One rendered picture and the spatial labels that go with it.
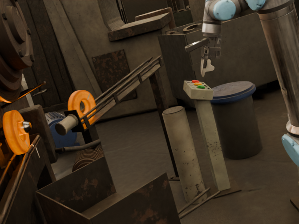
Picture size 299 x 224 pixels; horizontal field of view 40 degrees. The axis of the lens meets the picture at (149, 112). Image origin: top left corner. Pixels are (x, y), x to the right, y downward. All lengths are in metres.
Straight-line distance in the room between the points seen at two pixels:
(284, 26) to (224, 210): 1.09
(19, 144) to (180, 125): 0.92
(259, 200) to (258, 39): 1.85
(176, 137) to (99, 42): 2.17
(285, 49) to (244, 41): 2.23
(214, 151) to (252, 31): 1.67
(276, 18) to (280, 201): 1.05
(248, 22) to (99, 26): 1.41
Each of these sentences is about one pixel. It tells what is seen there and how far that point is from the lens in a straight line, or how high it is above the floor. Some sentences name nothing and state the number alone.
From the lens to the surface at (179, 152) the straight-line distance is 2.10.
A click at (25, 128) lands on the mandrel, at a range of 1.44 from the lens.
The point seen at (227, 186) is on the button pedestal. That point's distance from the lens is 2.28.
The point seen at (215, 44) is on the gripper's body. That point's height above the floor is 0.79.
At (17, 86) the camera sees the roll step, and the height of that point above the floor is 0.92.
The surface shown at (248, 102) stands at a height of 0.34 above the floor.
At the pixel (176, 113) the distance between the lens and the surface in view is 2.04.
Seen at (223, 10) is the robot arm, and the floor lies 0.95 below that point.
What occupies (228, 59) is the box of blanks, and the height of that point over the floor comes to 0.43.
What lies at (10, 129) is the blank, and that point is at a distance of 1.40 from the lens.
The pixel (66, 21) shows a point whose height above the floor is 1.08.
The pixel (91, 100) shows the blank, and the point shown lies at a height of 0.71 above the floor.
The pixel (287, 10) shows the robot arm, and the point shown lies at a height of 0.94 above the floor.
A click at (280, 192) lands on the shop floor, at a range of 2.19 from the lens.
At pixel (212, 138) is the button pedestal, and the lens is 2.16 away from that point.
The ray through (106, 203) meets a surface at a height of 0.61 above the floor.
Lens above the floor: 1.08
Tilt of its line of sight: 15 degrees down
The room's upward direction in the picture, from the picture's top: 16 degrees counter-clockwise
